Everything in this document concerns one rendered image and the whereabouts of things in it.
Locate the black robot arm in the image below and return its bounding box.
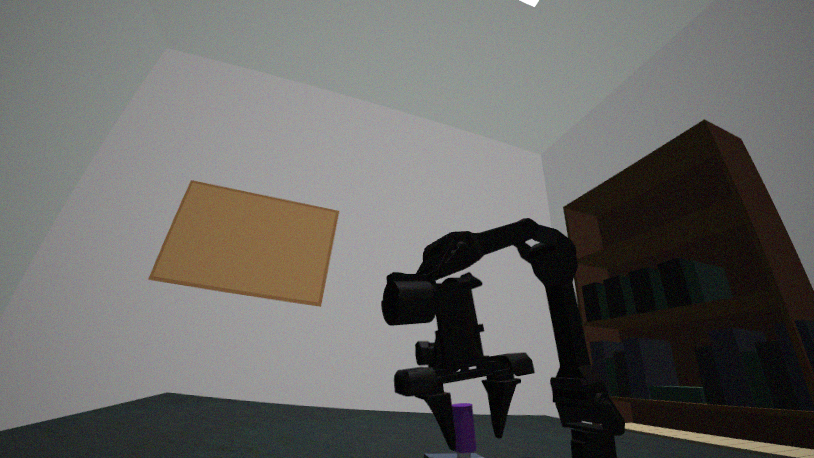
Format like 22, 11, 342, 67
381, 218, 625, 458

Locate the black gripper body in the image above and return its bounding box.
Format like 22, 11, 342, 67
394, 318, 535, 396

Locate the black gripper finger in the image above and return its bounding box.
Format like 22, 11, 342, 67
415, 392, 456, 451
482, 378, 521, 438

